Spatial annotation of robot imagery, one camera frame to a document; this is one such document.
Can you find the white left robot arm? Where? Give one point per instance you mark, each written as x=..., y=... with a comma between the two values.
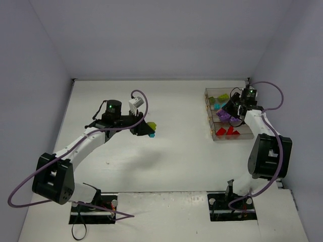
x=55, y=172

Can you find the purple orange studded lego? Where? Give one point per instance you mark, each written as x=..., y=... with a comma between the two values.
x=223, y=116

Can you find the green lego in bin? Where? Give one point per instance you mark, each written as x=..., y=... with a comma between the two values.
x=212, y=100

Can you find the small red lego brick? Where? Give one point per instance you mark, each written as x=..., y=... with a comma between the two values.
x=235, y=133

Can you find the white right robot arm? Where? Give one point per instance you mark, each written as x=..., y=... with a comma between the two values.
x=270, y=155

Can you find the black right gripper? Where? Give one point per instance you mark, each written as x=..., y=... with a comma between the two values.
x=233, y=106

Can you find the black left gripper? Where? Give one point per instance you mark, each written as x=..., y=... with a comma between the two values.
x=137, y=123

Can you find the teal rounded lego brick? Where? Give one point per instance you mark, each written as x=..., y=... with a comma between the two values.
x=218, y=106

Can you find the green rounded lego brick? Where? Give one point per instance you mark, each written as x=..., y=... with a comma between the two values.
x=152, y=125

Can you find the red rounded lego brick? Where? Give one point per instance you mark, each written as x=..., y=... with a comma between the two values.
x=221, y=132

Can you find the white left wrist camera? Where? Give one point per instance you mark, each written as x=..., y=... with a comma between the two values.
x=135, y=103

